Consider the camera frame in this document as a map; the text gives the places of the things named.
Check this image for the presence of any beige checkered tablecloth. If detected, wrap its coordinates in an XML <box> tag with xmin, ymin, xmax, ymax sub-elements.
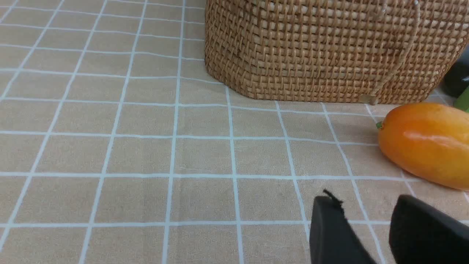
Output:
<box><xmin>0</xmin><ymin>0</ymin><xmax>468</xmax><ymax>264</ymax></box>

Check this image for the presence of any dark purple eggplant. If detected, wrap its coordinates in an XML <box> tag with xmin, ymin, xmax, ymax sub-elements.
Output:
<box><xmin>442</xmin><ymin>46</ymin><xmax>469</xmax><ymax>98</ymax></box>

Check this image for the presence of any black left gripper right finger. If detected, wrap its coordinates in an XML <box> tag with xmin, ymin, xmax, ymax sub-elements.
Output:
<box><xmin>389</xmin><ymin>194</ymin><xmax>469</xmax><ymax>264</ymax></box>

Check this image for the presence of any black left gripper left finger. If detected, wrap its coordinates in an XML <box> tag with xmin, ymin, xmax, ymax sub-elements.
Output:
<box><xmin>309</xmin><ymin>189</ymin><xmax>376</xmax><ymax>264</ymax></box>

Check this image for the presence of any woven wicker basket green lining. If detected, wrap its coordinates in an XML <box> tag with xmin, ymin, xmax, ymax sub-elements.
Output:
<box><xmin>204</xmin><ymin>0</ymin><xmax>469</xmax><ymax>104</ymax></box>

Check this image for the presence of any orange yellow mango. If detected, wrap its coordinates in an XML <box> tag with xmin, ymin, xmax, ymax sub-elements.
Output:
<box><xmin>376</xmin><ymin>102</ymin><xmax>469</xmax><ymax>191</ymax></box>

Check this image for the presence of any green foam cube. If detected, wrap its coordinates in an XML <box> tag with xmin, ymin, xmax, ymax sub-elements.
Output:
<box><xmin>453</xmin><ymin>86</ymin><xmax>469</xmax><ymax>113</ymax></box>

